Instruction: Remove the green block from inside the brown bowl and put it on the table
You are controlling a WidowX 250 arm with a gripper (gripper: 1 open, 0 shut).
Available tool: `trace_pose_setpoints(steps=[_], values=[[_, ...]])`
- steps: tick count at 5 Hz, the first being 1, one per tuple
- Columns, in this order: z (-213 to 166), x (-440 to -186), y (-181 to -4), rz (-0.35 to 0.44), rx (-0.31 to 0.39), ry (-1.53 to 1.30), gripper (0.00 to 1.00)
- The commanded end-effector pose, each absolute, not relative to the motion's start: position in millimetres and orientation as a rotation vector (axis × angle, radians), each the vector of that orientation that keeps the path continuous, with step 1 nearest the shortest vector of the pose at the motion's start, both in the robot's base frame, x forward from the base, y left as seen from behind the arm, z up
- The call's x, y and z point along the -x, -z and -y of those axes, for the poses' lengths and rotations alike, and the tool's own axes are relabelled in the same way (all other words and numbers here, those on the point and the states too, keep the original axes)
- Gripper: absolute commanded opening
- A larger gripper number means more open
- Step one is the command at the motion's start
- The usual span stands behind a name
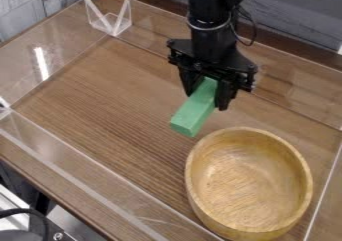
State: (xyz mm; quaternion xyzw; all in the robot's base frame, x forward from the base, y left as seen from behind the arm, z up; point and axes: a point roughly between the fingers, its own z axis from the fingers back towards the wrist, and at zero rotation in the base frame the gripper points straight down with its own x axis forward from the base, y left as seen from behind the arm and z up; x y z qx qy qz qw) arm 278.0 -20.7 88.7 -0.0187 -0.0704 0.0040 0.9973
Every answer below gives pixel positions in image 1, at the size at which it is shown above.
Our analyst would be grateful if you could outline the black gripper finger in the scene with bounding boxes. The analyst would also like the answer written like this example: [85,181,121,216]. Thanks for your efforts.
[215,80,237,111]
[178,68,204,96]

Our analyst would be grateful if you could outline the clear acrylic corner bracket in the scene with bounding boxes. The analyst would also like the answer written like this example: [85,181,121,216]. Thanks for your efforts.
[84,0,132,37]

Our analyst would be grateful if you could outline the green rectangular block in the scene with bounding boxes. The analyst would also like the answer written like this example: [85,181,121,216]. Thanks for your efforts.
[169,78,216,137]

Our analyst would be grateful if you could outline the brown wooden bowl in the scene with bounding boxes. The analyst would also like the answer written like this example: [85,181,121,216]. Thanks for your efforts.
[184,127,313,241]

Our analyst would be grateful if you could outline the clear acrylic wall panels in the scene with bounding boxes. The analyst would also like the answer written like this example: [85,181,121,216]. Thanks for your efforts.
[0,3,342,241]

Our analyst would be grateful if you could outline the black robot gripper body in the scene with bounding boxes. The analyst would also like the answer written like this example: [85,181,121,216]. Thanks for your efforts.
[166,25,257,91]

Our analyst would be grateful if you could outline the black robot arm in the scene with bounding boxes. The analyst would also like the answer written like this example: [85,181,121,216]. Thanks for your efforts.
[166,0,257,111]

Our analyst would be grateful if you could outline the black cable at bottom left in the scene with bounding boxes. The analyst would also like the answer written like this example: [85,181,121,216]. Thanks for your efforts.
[0,208,50,241]

